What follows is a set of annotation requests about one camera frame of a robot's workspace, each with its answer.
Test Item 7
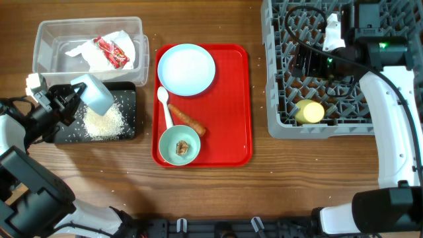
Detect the mint green bowl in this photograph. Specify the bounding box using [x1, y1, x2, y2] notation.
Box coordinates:
[159, 125, 201, 166]

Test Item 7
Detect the pile of white rice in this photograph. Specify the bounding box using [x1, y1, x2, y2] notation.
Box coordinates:
[83, 103, 125, 140]

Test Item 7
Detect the clear plastic waste bin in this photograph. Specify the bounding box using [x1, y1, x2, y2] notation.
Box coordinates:
[32, 17, 149, 87]

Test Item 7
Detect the white paper napkin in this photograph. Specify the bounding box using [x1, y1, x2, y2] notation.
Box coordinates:
[65, 30, 136, 71]

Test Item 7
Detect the brown food scrap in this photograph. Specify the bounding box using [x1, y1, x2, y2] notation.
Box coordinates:
[176, 140, 190, 156]

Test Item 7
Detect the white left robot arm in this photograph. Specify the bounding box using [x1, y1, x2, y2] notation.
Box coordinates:
[1, 83, 143, 237]

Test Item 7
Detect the black food waste tray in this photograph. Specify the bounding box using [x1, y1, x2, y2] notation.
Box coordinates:
[45, 82, 137, 143]

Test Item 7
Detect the red candy wrapper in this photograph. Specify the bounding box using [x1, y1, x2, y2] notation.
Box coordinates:
[93, 36, 130, 69]

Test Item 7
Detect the white plastic spoon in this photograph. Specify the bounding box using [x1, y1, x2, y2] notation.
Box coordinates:
[157, 86, 174, 129]

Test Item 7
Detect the yellow cup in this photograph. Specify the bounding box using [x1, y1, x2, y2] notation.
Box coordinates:
[295, 99, 325, 124]

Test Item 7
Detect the grey dishwasher rack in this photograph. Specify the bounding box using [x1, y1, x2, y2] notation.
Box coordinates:
[260, 0, 423, 139]

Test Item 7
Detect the red plastic tray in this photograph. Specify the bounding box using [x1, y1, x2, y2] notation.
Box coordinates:
[169, 44, 253, 168]

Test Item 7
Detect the light blue plate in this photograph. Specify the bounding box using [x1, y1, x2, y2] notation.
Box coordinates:
[157, 44, 216, 97]

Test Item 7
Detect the orange carrot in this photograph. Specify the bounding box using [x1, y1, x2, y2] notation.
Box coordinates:
[168, 104, 206, 137]

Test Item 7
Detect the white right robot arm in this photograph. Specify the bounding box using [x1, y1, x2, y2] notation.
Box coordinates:
[291, 1, 422, 237]

